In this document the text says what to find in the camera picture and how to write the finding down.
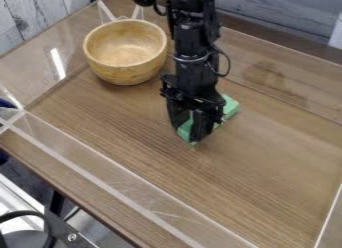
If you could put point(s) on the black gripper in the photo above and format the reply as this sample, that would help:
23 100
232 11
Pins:
190 90

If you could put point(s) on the green rectangular block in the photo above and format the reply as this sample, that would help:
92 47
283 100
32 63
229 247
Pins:
229 110

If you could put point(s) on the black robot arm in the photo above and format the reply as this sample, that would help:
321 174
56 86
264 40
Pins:
194 25

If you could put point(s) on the brown wooden bowl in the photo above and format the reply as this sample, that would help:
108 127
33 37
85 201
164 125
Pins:
126 51

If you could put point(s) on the clear acrylic tray walls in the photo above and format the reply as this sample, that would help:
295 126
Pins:
257 186

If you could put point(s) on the black table leg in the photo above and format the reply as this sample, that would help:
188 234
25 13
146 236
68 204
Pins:
57 203

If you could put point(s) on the blue object at left edge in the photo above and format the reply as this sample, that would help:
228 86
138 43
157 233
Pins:
6 104

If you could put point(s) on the black metal bracket with screw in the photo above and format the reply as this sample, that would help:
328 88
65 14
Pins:
64 236

